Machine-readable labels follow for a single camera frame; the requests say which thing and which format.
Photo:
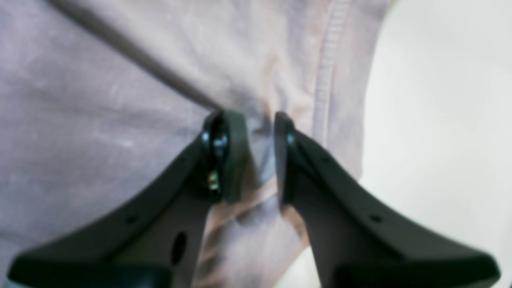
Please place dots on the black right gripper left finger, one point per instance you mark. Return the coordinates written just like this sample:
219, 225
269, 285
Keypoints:
154, 240

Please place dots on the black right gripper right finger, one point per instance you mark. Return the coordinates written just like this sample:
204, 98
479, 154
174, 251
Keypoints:
356, 240

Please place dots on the mauve t-shirt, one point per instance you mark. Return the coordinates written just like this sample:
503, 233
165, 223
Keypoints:
98, 96

